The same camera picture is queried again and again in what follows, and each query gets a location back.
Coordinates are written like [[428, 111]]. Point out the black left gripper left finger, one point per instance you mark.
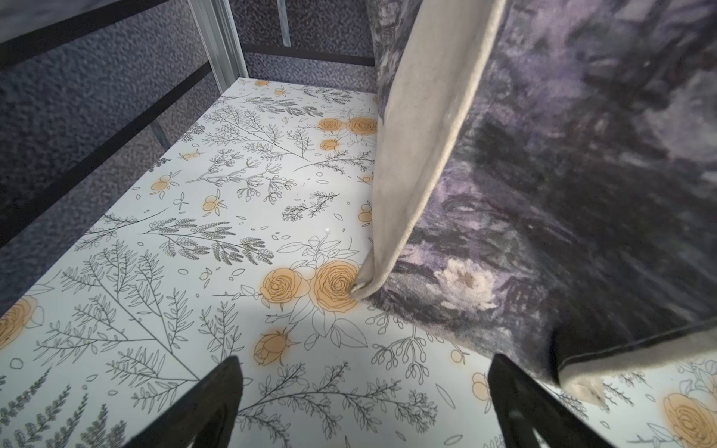
[[204, 416]]

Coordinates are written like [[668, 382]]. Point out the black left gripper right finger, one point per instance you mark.
[[527, 413]]

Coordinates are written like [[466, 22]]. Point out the beige printed tote bag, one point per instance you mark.
[[545, 181]]

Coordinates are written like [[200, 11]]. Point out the aluminium frame post left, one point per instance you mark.
[[216, 26]]

